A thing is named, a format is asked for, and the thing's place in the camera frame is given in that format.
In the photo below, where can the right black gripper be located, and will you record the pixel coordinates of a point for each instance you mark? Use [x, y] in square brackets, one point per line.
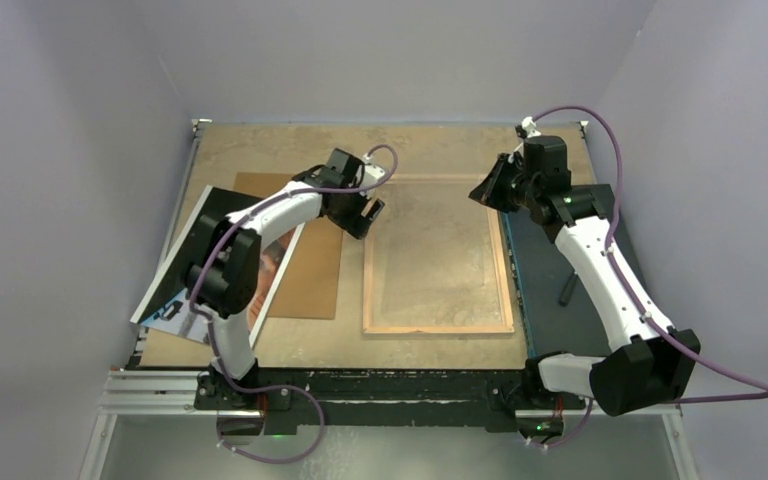
[489, 192]

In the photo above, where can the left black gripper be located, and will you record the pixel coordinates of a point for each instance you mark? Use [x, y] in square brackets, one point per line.
[357, 225]

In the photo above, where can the wooden picture frame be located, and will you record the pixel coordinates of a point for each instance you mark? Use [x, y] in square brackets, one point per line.
[503, 265]

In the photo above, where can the printed photo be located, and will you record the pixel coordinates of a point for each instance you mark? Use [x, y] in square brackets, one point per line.
[164, 307]

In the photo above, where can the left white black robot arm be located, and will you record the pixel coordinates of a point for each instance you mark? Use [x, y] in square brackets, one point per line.
[221, 286]

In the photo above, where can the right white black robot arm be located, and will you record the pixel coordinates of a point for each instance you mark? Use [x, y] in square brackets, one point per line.
[650, 361]

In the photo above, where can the brown backing board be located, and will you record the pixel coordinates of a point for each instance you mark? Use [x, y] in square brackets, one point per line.
[308, 288]

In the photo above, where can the small hammer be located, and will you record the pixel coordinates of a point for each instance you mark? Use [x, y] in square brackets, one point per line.
[568, 290]

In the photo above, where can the dark blue book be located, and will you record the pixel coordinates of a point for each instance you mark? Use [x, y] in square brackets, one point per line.
[542, 273]

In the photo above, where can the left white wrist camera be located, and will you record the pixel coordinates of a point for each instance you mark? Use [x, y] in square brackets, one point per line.
[371, 175]

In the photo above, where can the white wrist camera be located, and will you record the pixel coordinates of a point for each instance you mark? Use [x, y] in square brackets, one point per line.
[371, 175]
[527, 128]

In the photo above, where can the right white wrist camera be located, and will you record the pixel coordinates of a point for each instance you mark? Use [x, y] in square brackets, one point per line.
[527, 128]

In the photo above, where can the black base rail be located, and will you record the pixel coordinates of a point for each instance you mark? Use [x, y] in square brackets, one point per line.
[286, 398]

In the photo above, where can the aluminium frame rails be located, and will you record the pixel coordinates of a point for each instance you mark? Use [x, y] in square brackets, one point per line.
[148, 427]

